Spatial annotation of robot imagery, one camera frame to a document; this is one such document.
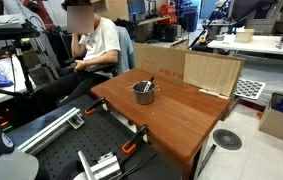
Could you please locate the black orange bar clamp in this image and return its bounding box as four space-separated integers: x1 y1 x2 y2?
84 97 109 117
120 124 149 156

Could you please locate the calibration checkerboard sheet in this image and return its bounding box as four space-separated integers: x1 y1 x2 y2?
234 78 267 101

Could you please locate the long white table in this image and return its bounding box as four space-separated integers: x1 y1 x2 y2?
207 33 283 58

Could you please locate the black and white marker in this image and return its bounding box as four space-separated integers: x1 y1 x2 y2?
143 76 156 93

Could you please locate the silver metal pot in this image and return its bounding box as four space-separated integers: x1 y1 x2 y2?
129 80 160 106

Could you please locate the seated person white shirt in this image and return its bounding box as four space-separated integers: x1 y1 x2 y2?
35 0 122 111

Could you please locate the cardboard box with blue contents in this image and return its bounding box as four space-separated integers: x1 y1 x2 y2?
258 92 283 147

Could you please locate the brown cardboard with red print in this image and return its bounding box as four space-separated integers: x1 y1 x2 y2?
133 42 246 84

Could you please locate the small wooden box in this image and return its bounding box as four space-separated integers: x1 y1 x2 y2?
234 28 256 44

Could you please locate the aluminium ladder frame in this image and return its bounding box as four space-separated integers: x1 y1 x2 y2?
30 33 63 83

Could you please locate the aluminium extrusion rail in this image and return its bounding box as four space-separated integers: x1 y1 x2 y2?
77 150 123 180
16 106 86 156

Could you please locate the office chair with blue jacket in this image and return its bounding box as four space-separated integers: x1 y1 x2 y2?
60 25 136 80

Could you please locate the red bag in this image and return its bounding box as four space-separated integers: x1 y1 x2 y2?
158 3 179 25

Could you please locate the black camera tripod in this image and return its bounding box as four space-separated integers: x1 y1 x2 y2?
0 39 38 98

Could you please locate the black perforated breadboard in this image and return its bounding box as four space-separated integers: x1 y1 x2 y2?
5 94 184 180

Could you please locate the black stereo camera bar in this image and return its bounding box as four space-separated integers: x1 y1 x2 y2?
0 21 41 42

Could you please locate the blue plastic object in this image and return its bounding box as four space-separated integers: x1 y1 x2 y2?
0 68 15 89

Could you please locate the grey metal table frame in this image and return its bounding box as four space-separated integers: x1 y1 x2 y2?
196 143 217 178

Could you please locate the round floor drain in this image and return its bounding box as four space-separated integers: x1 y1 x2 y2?
212 128 243 151

